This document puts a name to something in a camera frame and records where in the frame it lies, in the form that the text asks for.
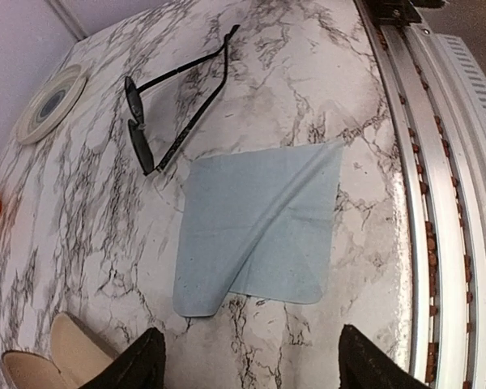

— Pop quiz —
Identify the brown fabric case red stripe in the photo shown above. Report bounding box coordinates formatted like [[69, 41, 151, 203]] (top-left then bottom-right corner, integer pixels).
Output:
[[1, 312, 118, 388]]

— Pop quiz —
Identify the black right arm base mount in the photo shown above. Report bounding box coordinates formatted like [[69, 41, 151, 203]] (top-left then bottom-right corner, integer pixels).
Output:
[[367, 0, 446, 27]]

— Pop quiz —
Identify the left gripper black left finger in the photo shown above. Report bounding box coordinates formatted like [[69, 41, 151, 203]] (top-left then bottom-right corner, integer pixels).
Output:
[[82, 327, 166, 389]]

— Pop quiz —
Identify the white plate with blue spiral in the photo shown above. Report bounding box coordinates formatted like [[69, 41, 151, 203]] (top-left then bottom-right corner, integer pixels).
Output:
[[15, 64, 87, 145]]

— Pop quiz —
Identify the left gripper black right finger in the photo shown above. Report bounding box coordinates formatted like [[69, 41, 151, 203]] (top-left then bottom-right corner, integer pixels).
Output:
[[339, 324, 427, 389]]

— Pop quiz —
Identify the aluminium front frame rail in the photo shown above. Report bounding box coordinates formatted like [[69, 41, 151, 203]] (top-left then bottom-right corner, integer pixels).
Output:
[[356, 1, 486, 388]]

